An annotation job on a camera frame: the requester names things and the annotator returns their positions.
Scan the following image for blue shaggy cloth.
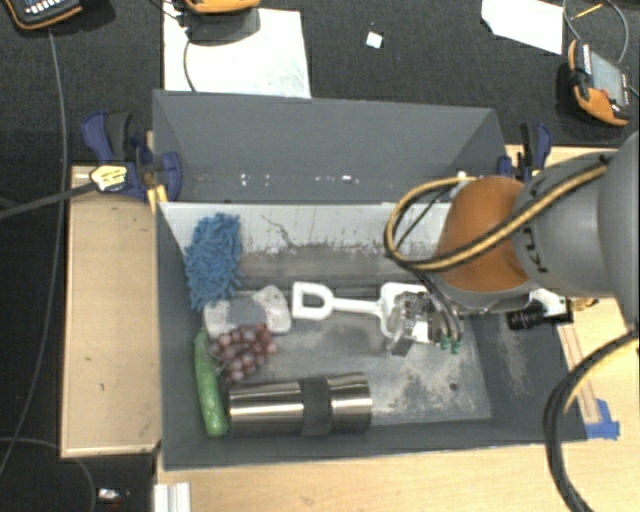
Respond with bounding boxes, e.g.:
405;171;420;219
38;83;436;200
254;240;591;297
182;212;247;312

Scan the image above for pale wood board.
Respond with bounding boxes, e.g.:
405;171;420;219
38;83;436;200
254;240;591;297
59;164;164;459

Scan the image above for green toy cucumber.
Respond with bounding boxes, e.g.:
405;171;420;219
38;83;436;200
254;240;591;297
193;327;231;438

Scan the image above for white toy shovel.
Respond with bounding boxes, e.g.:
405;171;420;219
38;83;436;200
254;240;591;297
290;280;432;347

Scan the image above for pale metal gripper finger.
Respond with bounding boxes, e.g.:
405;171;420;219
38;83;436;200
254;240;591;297
390;320;430;358
395;293;424;327

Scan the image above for clear plastic packet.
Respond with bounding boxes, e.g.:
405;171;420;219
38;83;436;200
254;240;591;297
201;285;293;340

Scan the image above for purple toy grapes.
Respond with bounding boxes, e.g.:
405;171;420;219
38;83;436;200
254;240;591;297
206;323;279;385

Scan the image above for grey metal bin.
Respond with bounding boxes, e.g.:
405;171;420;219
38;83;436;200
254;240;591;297
151;88;587;472

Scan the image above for steel cup with black band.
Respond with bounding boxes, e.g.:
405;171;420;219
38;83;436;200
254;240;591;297
227;371;374;438

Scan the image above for black cylinder on white bracket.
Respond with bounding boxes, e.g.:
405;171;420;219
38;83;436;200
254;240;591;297
506;289;574;332

